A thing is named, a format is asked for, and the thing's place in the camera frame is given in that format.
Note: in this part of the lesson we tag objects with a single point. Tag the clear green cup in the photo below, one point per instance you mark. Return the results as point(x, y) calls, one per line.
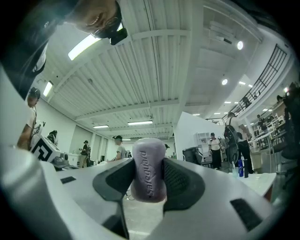
point(234, 172)

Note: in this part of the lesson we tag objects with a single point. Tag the person's head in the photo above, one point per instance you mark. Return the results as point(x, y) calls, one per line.
point(98, 14)

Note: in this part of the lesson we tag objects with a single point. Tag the blue plastic bottle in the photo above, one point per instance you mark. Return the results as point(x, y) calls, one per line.
point(240, 168)

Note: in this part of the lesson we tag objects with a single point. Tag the black balcony railing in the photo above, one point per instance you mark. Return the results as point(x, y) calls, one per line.
point(260, 82)

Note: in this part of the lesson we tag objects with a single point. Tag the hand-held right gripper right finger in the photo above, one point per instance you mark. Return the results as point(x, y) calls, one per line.
point(180, 182)

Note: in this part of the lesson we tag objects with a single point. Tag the black head-worn camera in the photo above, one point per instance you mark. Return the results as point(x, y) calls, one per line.
point(118, 35)

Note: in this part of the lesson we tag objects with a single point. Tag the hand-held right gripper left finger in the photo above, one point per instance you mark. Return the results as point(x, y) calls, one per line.
point(117, 180)

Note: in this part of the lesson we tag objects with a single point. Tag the black white-edged chair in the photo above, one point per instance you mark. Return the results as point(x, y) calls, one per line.
point(193, 155)

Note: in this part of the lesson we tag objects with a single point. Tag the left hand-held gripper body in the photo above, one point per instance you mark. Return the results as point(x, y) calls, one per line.
point(44, 151)

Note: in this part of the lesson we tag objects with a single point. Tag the person's black clothing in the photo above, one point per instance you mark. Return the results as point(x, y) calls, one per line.
point(25, 39)

